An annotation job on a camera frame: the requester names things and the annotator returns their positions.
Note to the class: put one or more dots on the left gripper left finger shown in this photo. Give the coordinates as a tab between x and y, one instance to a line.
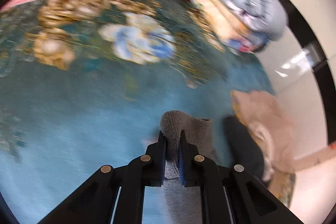
114	195

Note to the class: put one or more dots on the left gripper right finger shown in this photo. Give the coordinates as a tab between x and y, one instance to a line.
229	195

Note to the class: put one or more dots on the navy and white garment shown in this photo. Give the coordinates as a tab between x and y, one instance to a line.
243	148

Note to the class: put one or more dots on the pink fleece garment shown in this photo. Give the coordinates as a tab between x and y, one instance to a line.
269	126

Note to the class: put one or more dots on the blue floral bed blanket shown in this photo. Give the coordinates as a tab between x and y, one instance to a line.
85	82

